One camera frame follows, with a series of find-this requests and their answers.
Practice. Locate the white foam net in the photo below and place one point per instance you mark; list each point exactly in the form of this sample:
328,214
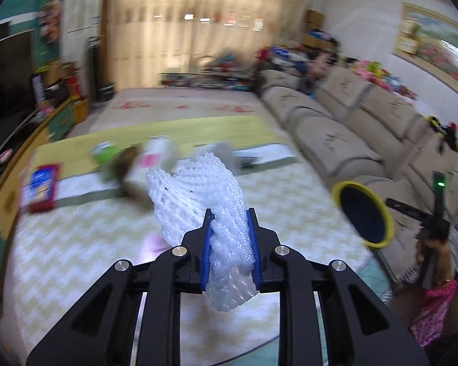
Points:
213,190

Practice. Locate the dark green box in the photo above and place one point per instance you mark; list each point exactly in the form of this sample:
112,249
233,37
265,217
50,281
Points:
107,92

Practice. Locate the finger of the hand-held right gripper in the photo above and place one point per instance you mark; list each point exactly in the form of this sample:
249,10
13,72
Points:
408,209

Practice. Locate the black tower fan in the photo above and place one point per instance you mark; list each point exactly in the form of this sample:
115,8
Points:
94,68

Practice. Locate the white standing air conditioner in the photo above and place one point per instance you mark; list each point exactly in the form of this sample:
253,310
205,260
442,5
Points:
84,11

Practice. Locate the person's right hand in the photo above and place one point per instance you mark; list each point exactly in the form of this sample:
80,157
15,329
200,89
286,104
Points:
442,259

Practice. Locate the hanging flower decoration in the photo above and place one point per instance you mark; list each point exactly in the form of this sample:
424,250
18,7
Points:
49,21

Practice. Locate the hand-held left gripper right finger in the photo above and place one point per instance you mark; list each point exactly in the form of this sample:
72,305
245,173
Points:
256,263

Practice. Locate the beige sofa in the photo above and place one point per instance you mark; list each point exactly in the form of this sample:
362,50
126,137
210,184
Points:
347,137

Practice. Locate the black bin with yellow rim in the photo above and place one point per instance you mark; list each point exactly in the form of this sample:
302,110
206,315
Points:
364,213

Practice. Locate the small brown box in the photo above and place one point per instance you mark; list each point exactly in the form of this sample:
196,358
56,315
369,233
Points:
126,164

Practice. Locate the framed flower painting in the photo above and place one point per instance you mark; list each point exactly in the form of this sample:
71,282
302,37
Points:
435,45

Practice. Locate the patterned green white tablecloth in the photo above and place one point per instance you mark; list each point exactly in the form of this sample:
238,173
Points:
80,236

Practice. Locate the low glass shelf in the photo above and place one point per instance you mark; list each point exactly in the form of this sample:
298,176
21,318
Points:
206,78

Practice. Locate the green drink can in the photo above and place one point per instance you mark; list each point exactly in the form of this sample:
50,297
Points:
105,156

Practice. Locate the blue white toy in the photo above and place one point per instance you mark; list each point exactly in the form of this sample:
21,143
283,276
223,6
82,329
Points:
288,55

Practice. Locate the red blue tissue pack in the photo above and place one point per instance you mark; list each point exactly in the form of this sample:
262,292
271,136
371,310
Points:
40,188

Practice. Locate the person's right forearm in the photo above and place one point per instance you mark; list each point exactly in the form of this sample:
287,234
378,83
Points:
435,312

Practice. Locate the paper cup with pink dot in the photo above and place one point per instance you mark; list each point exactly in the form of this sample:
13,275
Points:
149,160

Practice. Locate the beige floral mat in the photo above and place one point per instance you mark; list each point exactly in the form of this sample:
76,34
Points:
175,108

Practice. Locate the cream patterned curtain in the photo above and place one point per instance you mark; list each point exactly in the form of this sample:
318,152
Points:
149,26
252,15

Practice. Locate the black yellow plush toy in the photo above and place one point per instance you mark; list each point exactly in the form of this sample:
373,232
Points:
448,133

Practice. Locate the cardboard box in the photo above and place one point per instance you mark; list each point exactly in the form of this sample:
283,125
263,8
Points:
316,42
314,28
315,16

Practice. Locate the white long box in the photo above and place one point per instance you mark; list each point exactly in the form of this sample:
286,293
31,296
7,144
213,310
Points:
38,88

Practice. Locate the red canister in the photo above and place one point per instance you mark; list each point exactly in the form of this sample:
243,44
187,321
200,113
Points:
73,85

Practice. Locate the large curved television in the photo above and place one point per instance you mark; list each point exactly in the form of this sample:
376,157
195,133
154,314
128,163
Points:
3,95

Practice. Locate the small pink item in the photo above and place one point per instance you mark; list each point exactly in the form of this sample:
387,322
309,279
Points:
4,154

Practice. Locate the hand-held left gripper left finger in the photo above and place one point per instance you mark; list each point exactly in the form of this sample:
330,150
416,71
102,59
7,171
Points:
206,263

